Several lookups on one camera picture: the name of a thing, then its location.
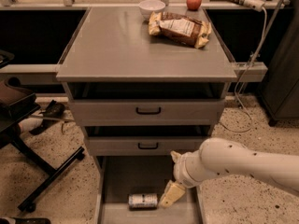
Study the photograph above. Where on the middle grey drawer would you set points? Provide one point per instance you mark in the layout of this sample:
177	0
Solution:
127	146

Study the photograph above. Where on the dark cabinet at right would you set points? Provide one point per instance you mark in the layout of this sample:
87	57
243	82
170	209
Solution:
280	88

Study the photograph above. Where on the bottom open grey drawer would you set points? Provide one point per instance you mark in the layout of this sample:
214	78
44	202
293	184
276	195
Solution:
121	176

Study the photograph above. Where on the red apple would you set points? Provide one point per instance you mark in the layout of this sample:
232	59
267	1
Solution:
193	4

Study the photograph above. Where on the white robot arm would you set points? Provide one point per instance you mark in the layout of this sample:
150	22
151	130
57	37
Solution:
217	157

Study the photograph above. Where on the white bowl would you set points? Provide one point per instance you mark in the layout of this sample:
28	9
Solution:
148	6

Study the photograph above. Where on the black middle drawer handle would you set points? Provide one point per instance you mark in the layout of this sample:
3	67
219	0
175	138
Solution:
147	146

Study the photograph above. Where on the black drawer handle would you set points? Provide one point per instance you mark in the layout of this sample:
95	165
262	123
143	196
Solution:
148	111
147	146

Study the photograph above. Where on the black shoe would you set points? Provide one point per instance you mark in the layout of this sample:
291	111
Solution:
53	112

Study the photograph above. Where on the grey drawer cabinet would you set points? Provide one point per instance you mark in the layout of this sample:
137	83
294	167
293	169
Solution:
113	57

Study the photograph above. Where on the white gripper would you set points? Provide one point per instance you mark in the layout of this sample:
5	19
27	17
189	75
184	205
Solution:
181	172

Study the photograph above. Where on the black chair stand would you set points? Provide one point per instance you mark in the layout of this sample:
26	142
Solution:
17	104

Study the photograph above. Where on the brown chip bag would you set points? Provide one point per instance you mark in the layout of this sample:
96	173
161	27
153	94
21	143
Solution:
180	28

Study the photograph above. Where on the top grey drawer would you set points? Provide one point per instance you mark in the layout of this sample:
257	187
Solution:
122	112

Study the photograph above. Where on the black top drawer handle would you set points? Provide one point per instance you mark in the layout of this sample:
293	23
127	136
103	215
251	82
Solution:
148	111

